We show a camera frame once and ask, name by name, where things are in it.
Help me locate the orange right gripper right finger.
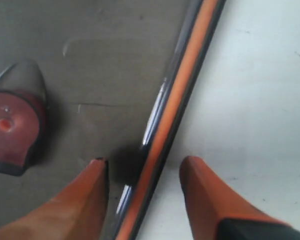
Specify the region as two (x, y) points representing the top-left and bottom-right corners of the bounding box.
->
(179, 156), (300, 240)

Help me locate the dark transparent box lid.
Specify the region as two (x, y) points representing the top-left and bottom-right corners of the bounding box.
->
(0, 0), (227, 240)

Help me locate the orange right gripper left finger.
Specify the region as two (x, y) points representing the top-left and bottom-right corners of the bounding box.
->
(0, 158), (108, 240)

